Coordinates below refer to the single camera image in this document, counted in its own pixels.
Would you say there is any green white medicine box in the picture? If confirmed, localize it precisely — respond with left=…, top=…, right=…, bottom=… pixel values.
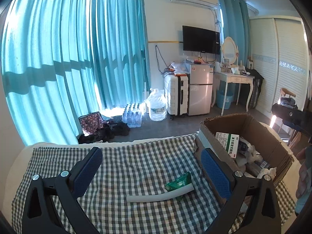
left=215, top=132, right=239, bottom=159

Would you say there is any white foam tube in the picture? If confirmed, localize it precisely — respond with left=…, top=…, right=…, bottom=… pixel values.
left=126, top=183, right=194, bottom=203

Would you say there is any navy white foil pouch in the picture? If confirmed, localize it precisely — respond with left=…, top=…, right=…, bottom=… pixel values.
left=238, top=137, right=251, bottom=155

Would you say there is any person's right hand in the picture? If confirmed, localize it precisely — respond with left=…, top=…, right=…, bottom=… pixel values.
left=296, top=146, right=310, bottom=199

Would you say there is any wooden chair with clothes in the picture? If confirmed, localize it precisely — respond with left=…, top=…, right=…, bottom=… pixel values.
left=277, top=88, right=298, bottom=109

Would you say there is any brown cardboard box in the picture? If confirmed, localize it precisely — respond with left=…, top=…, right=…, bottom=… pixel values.
left=195, top=113, right=293, bottom=186

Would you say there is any green plastic packet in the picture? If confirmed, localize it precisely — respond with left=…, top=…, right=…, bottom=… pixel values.
left=164, top=172, right=191, bottom=192

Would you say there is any white louvered wardrobe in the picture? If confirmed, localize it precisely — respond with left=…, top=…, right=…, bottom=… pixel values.
left=250, top=16, right=309, bottom=118

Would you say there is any white dressing table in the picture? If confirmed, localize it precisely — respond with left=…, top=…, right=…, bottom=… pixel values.
left=211, top=71, right=255, bottom=116

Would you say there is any blue laundry basket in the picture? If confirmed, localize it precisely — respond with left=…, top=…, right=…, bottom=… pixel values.
left=216, top=90, right=233, bottom=110

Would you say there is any polka dot fabric bag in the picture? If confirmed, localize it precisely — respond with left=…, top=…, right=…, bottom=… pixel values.
left=78, top=112, right=106, bottom=136

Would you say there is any pile of black shoes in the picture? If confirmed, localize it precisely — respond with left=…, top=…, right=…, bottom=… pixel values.
left=78, top=122, right=130, bottom=144

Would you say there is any green white checkered tablecloth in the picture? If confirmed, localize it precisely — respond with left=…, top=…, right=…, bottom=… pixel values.
left=12, top=135, right=295, bottom=233

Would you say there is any oval white vanity mirror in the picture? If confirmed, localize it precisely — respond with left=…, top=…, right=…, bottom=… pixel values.
left=221, top=36, right=238, bottom=66

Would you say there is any silver mini fridge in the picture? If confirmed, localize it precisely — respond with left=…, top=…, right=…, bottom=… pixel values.
left=187, top=63, right=214, bottom=116

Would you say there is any pack of water bottles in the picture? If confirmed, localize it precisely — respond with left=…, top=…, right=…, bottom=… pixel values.
left=122, top=104, right=144, bottom=128

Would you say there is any narrow teal corner curtain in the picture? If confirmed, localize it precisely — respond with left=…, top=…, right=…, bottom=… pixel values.
left=218, top=0, right=251, bottom=66

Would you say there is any white hard suitcase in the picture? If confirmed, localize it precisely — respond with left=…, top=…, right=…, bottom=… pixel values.
left=164, top=74, right=188, bottom=119

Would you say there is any large clear water jug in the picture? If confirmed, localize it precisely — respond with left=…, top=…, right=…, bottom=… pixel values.
left=146, top=88, right=167, bottom=121

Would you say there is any large teal window curtain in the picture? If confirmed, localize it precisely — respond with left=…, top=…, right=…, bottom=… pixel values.
left=1, top=0, right=99, bottom=146

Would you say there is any teal curtain right of window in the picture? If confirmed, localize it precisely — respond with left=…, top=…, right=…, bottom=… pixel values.
left=89, top=0, right=151, bottom=109

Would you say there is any black wall television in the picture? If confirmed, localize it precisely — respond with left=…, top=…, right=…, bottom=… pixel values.
left=183, top=25, right=220, bottom=55

